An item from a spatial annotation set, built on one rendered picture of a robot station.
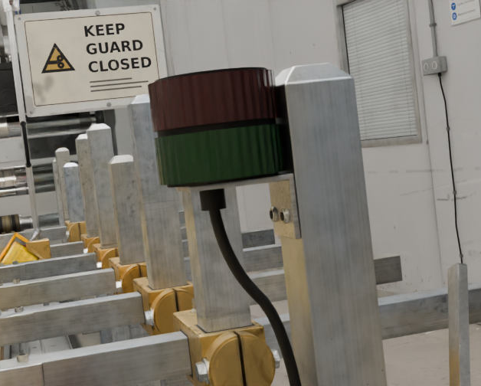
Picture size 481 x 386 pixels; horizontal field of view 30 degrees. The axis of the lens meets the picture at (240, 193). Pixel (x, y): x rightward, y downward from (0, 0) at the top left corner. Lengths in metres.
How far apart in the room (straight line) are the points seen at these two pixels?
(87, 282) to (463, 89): 3.80
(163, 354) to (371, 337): 0.30
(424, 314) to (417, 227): 4.59
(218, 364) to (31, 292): 0.58
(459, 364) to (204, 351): 0.23
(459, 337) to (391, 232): 5.12
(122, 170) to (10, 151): 1.82
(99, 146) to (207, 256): 0.76
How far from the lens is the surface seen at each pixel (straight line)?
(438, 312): 0.78
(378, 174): 5.66
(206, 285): 0.66
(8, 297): 1.19
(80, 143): 1.65
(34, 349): 2.51
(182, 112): 0.39
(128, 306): 0.95
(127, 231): 1.15
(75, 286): 1.20
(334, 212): 0.42
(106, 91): 2.95
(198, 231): 0.66
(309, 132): 0.41
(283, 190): 0.42
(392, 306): 0.76
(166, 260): 0.91
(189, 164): 0.39
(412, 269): 5.47
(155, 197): 0.90
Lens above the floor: 1.11
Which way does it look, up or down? 3 degrees down
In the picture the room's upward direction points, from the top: 7 degrees counter-clockwise
